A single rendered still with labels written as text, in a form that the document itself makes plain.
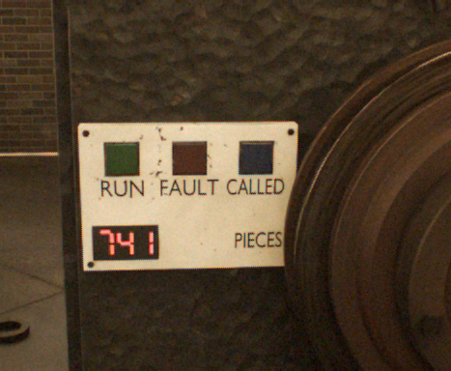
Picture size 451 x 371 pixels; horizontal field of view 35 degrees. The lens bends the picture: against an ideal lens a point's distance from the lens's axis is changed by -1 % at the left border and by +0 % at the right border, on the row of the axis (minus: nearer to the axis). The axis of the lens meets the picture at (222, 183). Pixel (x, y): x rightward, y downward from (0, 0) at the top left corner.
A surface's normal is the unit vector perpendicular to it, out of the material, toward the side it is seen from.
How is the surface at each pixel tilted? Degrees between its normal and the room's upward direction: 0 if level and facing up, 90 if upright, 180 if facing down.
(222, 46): 90
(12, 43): 90
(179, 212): 90
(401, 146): 90
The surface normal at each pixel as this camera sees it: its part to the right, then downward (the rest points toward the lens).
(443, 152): 0.09, 0.24
